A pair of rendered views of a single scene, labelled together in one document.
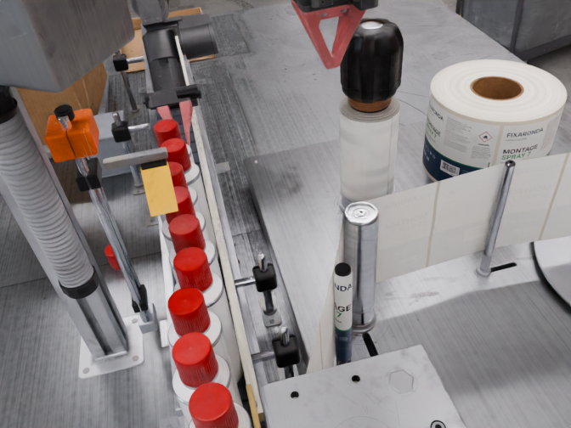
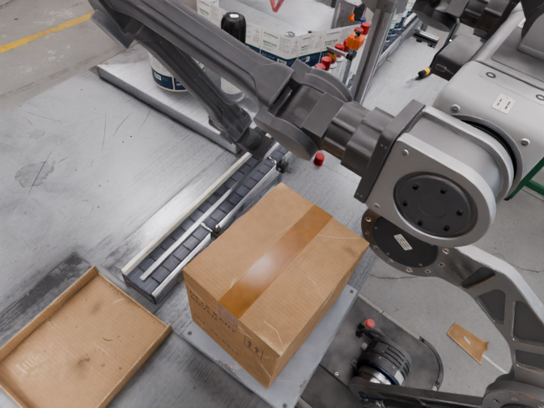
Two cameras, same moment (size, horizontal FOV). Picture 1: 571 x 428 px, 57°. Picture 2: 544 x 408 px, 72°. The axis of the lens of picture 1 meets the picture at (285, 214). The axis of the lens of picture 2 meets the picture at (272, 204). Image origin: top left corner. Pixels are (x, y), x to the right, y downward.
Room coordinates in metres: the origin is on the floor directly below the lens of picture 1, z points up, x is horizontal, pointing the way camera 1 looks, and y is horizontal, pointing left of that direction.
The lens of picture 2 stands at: (1.46, 0.73, 1.77)
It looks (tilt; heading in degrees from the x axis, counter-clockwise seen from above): 52 degrees down; 216
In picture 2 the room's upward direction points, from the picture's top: 9 degrees clockwise
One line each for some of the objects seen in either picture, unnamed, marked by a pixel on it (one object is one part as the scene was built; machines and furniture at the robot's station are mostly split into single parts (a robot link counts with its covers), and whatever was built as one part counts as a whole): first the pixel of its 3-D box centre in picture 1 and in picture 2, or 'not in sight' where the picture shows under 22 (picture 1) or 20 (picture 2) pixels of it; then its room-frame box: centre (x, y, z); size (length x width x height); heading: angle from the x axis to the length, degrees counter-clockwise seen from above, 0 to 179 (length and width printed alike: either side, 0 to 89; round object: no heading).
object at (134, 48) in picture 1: (163, 37); (82, 346); (1.51, 0.30, 0.85); 0.30 x 0.26 x 0.04; 10
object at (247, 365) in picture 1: (200, 151); (252, 150); (0.82, 0.14, 0.91); 1.07 x 0.01 x 0.02; 10
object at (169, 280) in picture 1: (154, 136); (273, 150); (0.80, 0.22, 0.96); 1.07 x 0.01 x 0.01; 10
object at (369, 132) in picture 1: (369, 126); (233, 58); (0.65, -0.13, 1.03); 0.09 x 0.09 x 0.30
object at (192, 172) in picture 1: (189, 206); not in sight; (0.56, 0.13, 0.98); 0.05 x 0.05 x 0.20
